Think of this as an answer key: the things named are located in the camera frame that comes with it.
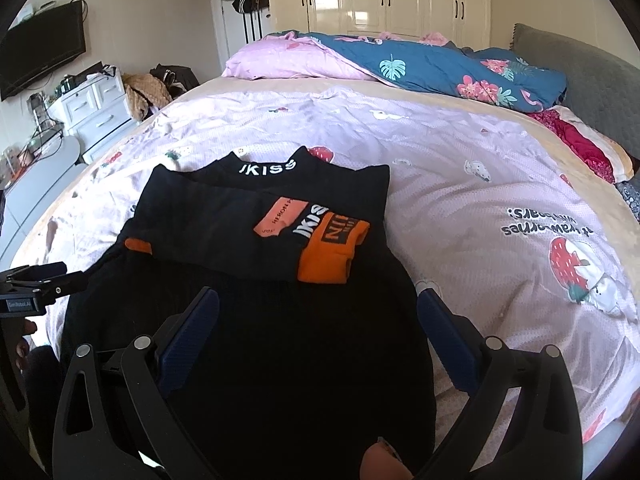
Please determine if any black orange kids sweater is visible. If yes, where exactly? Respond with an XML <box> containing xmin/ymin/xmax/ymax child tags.
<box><xmin>60</xmin><ymin>148</ymin><xmax>436</xmax><ymax>479</ymax></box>

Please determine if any person's left hand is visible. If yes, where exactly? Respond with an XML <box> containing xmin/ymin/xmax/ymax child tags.
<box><xmin>15</xmin><ymin>318</ymin><xmax>37</xmax><ymax>373</ymax></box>

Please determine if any person's right hand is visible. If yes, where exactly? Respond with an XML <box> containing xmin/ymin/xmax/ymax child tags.
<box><xmin>359</xmin><ymin>437</ymin><xmax>413</xmax><ymax>480</ymax></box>

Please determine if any white drawer dresser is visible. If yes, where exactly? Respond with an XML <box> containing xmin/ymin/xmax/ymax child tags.
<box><xmin>48</xmin><ymin>65</ymin><xmax>138</xmax><ymax>162</ymax></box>

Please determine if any pink strawberry print bedsheet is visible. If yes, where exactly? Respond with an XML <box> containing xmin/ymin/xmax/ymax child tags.
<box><xmin>13</xmin><ymin>78</ymin><xmax>639</xmax><ymax>466</ymax></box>

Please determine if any black bag on floor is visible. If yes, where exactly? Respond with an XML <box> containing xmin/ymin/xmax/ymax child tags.
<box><xmin>150</xmin><ymin>64</ymin><xmax>200</xmax><ymax>99</ymax></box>

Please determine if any red floral pillow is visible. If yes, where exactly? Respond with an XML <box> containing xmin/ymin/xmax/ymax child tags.
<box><xmin>528</xmin><ymin>105</ymin><xmax>636</xmax><ymax>184</ymax></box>

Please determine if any white door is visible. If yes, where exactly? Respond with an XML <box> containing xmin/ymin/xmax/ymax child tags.
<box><xmin>207</xmin><ymin>0</ymin><xmax>274</xmax><ymax>74</ymax></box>

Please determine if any grey upholstered headboard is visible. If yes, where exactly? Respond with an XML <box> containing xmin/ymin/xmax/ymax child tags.
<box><xmin>511</xmin><ymin>23</ymin><xmax>640</xmax><ymax>158</ymax></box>

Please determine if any blue floral pink quilt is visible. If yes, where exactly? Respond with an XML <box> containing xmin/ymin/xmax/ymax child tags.
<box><xmin>222</xmin><ymin>30</ymin><xmax>567</xmax><ymax>113</ymax></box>

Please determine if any black wall television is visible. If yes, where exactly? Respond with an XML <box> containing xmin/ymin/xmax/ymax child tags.
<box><xmin>0</xmin><ymin>0</ymin><xmax>86</xmax><ymax>101</ymax></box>

